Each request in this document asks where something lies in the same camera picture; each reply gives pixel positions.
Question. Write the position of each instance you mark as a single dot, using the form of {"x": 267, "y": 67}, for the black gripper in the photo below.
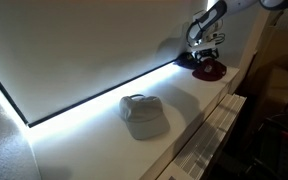
{"x": 206, "y": 52}

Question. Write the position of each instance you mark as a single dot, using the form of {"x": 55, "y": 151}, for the dark red baseball cap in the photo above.
{"x": 209, "y": 70}

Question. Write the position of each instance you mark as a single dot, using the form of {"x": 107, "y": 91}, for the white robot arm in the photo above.
{"x": 224, "y": 10}

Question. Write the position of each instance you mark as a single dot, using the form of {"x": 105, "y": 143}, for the navy blue cap yellow lettering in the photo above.
{"x": 186, "y": 61}

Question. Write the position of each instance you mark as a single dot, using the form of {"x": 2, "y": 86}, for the white baseball cap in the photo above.
{"x": 144, "y": 115}

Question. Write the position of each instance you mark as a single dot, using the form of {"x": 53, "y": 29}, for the brown cardboard box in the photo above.
{"x": 277, "y": 86}

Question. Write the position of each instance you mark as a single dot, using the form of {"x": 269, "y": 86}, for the white perforated radiator cover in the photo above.
{"x": 207, "y": 140}

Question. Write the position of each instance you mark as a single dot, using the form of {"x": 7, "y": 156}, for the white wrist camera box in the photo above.
{"x": 204, "y": 46}

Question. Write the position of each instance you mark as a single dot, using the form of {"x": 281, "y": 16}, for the black wall trim strip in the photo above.
{"x": 84, "y": 100}

